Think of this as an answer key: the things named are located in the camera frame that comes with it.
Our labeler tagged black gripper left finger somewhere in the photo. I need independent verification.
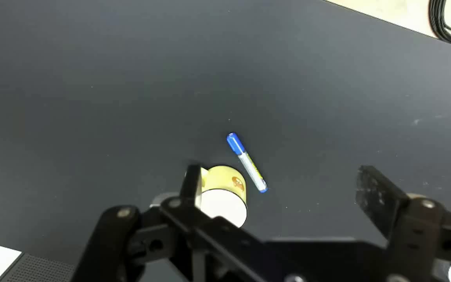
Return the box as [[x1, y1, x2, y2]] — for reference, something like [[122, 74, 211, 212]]
[[70, 162, 269, 282]]

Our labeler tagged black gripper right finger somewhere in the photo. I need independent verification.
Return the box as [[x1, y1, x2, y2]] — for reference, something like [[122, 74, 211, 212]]
[[355, 164, 451, 282]]

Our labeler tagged blue capped marker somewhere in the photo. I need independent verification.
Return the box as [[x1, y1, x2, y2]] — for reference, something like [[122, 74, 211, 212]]
[[225, 131, 269, 195]]

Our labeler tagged yellow mug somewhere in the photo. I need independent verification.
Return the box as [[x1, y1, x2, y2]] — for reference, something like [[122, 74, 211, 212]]
[[192, 164, 248, 230]]

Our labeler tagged grey textured mat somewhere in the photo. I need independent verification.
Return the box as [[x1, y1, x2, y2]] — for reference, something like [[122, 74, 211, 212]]
[[0, 250, 76, 282]]

